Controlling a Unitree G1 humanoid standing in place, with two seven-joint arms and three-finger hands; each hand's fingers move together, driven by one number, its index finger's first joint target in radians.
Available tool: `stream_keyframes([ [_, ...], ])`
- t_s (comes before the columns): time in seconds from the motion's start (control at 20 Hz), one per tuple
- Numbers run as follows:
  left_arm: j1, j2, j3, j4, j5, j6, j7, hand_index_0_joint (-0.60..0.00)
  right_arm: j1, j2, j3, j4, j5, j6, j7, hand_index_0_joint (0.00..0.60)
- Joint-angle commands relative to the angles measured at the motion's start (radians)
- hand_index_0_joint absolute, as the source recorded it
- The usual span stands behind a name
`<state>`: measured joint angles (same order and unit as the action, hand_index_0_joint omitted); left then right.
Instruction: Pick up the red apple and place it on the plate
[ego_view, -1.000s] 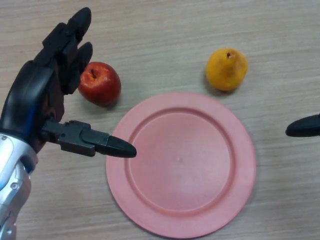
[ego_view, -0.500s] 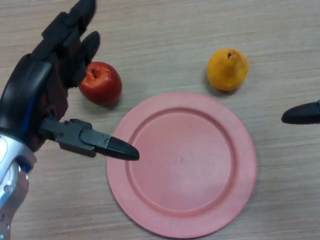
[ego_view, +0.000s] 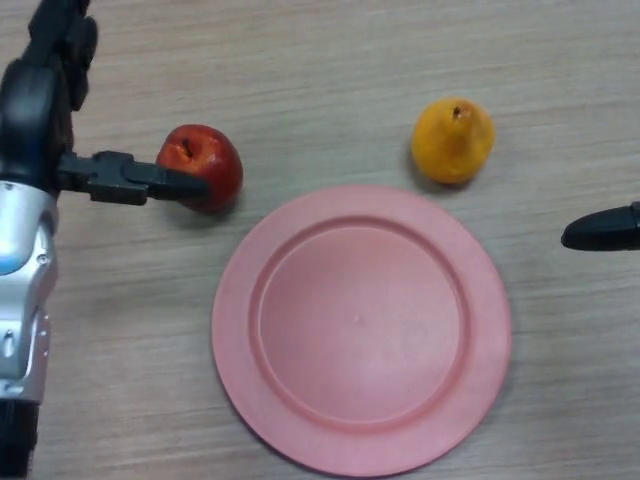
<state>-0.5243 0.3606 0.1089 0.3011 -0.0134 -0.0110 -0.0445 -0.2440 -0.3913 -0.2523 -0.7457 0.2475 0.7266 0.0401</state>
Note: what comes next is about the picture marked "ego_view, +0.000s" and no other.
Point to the yellow pear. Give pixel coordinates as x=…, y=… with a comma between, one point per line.
x=452, y=142

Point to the red apple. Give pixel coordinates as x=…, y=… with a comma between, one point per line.
x=220, y=165

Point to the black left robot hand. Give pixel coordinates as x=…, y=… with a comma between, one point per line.
x=30, y=110

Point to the pink round plate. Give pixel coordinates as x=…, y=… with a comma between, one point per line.
x=361, y=330

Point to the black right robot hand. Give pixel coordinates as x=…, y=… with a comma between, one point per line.
x=600, y=232

